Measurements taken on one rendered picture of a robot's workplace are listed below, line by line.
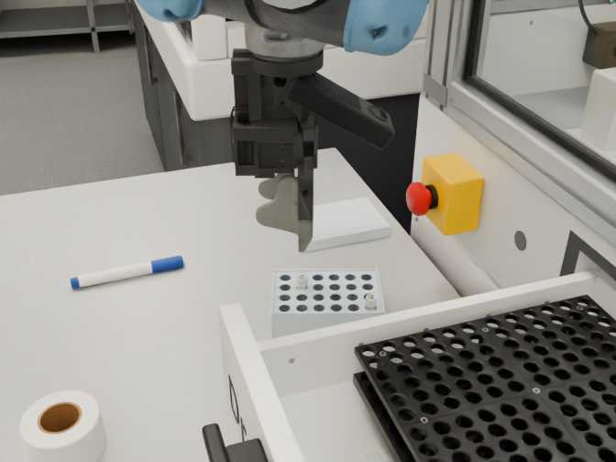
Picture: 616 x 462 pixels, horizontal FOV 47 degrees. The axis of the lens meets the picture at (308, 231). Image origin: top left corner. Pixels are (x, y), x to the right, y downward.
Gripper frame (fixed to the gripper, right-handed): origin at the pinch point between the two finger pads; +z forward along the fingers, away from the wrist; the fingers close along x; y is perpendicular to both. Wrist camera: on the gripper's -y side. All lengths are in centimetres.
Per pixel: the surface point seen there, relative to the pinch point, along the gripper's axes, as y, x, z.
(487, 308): -16.0, 15.4, -1.4
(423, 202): -13.2, -4.5, -1.0
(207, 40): 15.7, -46.5, -6.7
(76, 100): 110, -258, 87
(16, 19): 165, -344, 72
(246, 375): 4.6, 28.2, -5.7
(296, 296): 1.3, 1.6, 7.7
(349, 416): -3.3, 23.5, 3.5
